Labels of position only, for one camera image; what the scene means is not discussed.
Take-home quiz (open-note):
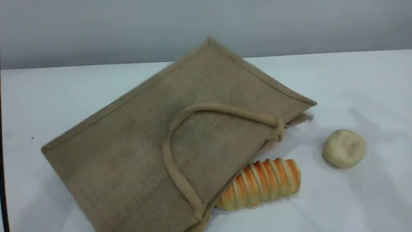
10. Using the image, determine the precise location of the brown jute bag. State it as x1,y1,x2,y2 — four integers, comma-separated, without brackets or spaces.
41,37,318,232

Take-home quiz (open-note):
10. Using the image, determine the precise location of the striped toy bread loaf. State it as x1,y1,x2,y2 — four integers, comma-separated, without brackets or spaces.
215,158,302,211

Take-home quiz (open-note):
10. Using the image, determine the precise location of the beige round toy bun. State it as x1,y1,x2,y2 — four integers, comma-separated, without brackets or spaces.
323,129,367,169

